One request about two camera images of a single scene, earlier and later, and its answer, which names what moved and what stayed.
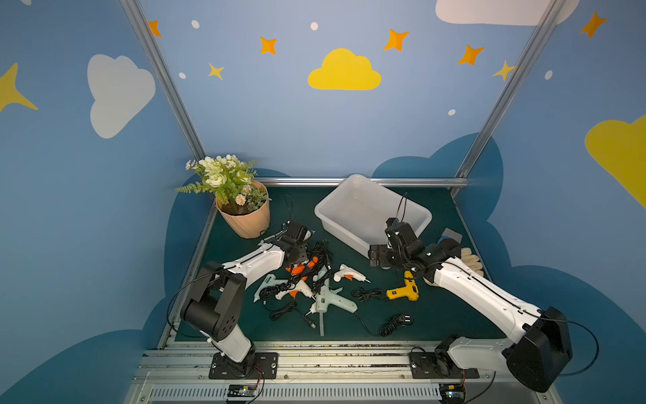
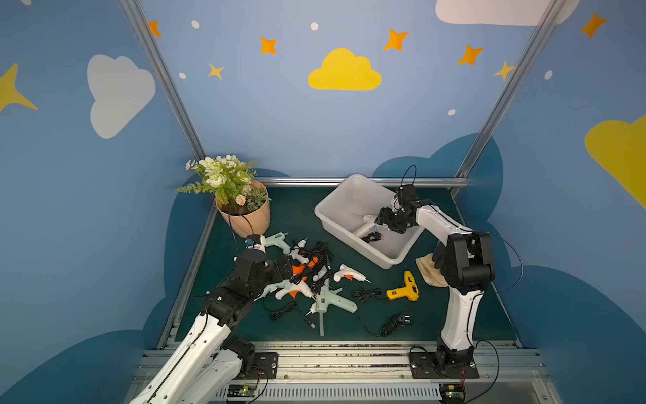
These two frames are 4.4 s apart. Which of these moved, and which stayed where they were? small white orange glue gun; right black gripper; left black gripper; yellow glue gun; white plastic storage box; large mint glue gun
Moved: left black gripper; right black gripper
Stayed: large mint glue gun; yellow glue gun; small white orange glue gun; white plastic storage box
